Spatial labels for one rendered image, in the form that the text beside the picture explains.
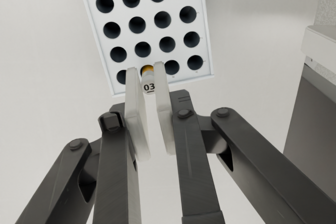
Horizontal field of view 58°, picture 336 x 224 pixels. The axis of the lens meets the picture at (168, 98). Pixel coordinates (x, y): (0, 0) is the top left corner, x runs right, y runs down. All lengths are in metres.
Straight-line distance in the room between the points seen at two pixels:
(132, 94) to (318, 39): 0.12
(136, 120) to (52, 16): 0.15
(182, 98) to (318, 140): 0.59
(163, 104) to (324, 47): 0.11
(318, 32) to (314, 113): 0.56
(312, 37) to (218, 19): 0.09
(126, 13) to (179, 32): 0.04
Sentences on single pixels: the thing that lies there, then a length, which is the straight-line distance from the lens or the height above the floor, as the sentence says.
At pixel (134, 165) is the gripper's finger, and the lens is 0.16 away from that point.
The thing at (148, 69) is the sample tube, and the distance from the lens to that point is 0.23.
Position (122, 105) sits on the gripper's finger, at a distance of 0.18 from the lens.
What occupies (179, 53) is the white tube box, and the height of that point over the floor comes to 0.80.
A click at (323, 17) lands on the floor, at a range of 1.22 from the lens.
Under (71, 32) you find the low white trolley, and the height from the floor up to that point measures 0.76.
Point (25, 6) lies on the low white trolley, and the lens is 0.28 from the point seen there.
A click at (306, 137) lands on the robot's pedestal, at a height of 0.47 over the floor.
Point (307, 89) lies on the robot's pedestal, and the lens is 0.82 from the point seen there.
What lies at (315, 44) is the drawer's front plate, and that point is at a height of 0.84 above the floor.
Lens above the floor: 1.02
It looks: 63 degrees down
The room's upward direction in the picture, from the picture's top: 168 degrees clockwise
